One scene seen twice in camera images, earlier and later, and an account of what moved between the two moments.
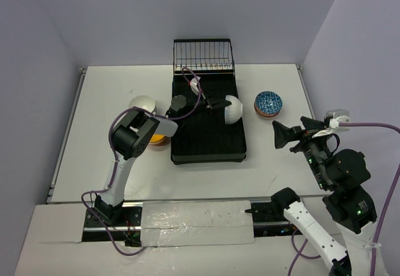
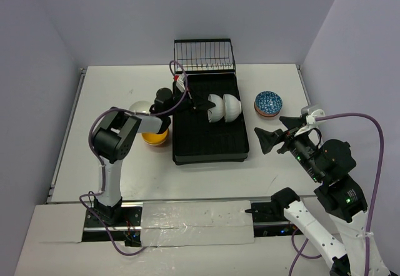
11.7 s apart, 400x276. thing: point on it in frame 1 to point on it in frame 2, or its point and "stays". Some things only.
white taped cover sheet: (167, 223) stays
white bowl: (233, 112) stays
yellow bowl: (157, 137) stays
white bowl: (144, 102) to (215, 113)
